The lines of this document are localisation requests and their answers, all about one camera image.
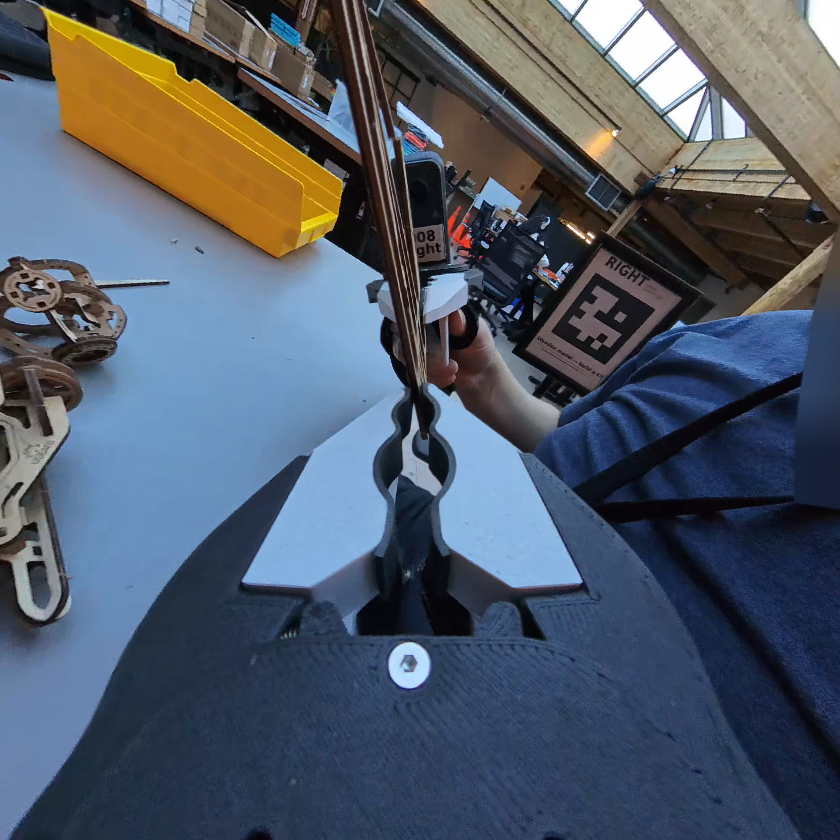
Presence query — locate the black lanyard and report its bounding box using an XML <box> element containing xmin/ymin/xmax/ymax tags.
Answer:
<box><xmin>574</xmin><ymin>373</ymin><xmax>805</xmax><ymax>525</ymax></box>

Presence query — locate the shelf of cardboard boxes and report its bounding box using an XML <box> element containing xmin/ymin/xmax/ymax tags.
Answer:
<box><xmin>131</xmin><ymin>0</ymin><xmax>337</xmax><ymax>101</ymax></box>

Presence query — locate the person's dark blue shirt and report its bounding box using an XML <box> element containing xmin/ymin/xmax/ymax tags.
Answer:
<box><xmin>535</xmin><ymin>310</ymin><xmax>840</xmax><ymax>840</ymax></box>

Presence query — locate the round wooden cage model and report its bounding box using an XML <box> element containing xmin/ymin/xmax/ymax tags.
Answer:
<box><xmin>0</xmin><ymin>256</ymin><xmax>170</xmax><ymax>368</ymax></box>

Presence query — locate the laser-cut wooden parts sheet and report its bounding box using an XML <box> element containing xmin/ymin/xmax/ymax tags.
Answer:
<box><xmin>328</xmin><ymin>0</ymin><xmax>435</xmax><ymax>441</ymax></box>

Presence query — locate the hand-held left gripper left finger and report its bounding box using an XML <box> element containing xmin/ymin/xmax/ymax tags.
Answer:
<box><xmin>241</xmin><ymin>388</ymin><xmax>406</xmax><ymax>636</ymax></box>

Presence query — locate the black office chair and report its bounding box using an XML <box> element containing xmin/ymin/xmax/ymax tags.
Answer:
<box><xmin>487</xmin><ymin>231</ymin><xmax>547</xmax><ymax>317</ymax></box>

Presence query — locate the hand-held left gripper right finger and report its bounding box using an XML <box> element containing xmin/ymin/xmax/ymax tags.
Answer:
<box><xmin>427</xmin><ymin>386</ymin><xmax>585</xmax><ymax>636</ymax></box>

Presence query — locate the black bag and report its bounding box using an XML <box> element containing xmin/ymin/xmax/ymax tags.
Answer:
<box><xmin>0</xmin><ymin>0</ymin><xmax>55</xmax><ymax>81</ymax></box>

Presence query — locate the yellow plastic bin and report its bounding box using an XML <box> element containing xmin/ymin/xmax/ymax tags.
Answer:
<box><xmin>42</xmin><ymin>8</ymin><xmax>344</xmax><ymax>259</ymax></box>

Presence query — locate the person's right hand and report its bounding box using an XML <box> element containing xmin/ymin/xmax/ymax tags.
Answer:
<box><xmin>427</xmin><ymin>315</ymin><xmax>508</xmax><ymax>396</ymax></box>

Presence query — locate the black framed marker sign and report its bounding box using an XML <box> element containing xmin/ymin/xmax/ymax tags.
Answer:
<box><xmin>512</xmin><ymin>231</ymin><xmax>705</xmax><ymax>399</ymax></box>

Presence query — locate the wooden mechanical gear model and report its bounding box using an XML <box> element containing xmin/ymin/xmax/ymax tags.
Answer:
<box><xmin>0</xmin><ymin>356</ymin><xmax>85</xmax><ymax>626</ymax></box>

